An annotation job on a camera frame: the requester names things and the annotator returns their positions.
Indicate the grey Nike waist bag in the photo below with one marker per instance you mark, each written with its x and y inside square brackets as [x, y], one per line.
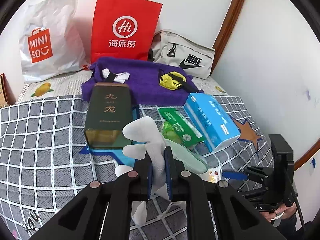
[176, 50]

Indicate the light green sock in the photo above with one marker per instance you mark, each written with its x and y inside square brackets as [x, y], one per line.
[192, 162]

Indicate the fruit print sachet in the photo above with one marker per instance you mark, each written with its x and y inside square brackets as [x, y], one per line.
[214, 175]

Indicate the blue tissue pack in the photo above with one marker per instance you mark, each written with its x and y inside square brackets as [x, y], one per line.
[212, 121]

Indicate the green wet wipe packet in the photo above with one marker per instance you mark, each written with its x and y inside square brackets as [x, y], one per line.
[179, 129]

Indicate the person's right hand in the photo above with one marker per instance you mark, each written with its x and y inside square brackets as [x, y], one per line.
[282, 212]

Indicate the red Haidilao paper bag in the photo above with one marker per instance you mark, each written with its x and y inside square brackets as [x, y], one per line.
[123, 28]

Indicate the dark green tea tin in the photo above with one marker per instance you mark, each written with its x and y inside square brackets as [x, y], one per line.
[109, 111]

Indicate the yellow mesh pouch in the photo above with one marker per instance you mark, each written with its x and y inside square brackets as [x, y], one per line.
[176, 81]

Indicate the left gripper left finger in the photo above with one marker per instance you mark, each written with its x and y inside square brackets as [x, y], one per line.
[101, 211]

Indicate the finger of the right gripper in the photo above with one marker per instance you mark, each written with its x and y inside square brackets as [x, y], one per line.
[235, 175]

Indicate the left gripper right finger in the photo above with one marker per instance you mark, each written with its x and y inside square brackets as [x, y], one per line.
[215, 210]

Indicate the brown wooden door frame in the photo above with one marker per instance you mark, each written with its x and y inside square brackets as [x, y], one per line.
[226, 29]

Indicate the white Miniso plastic bag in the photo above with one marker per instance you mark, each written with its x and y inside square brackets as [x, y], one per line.
[50, 44]

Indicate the grey checked tablecloth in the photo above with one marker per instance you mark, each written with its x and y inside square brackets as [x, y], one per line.
[42, 168]

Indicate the brown patterned box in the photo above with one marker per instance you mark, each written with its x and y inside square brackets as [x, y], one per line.
[7, 96]

